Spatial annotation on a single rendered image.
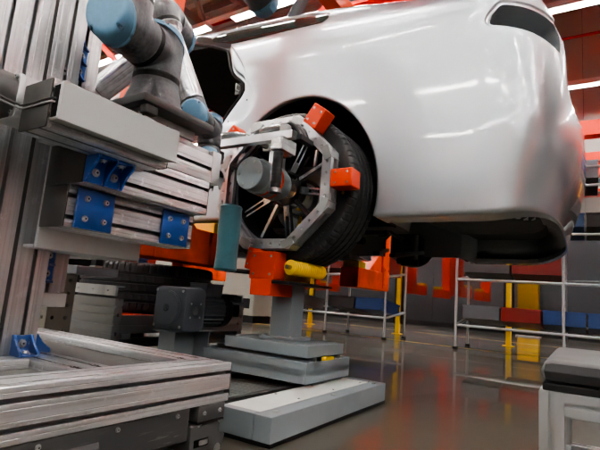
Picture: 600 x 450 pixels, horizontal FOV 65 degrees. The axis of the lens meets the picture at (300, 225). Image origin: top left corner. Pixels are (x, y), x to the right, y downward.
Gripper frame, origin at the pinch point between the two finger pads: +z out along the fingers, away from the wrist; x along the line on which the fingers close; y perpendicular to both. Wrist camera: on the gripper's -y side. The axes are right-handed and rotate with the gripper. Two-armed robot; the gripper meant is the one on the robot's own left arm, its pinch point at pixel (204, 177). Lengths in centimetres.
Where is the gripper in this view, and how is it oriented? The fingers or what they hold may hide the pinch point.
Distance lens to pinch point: 184.8
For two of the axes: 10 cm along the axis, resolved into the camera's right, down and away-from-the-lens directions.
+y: -0.8, 9.8, -1.6
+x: 9.7, 1.1, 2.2
